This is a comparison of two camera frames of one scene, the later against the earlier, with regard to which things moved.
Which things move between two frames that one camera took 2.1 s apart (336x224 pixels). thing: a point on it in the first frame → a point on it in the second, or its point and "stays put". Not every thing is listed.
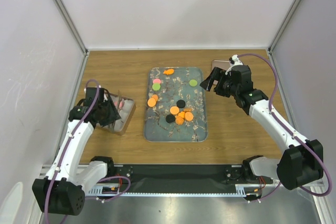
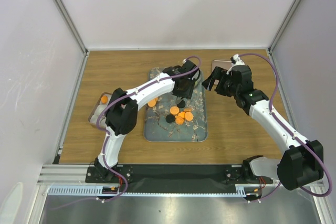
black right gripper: [217, 74] stays put
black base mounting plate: [184, 179] stays put
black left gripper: [113, 115] → [188, 93]
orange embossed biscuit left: [151, 102] stays put
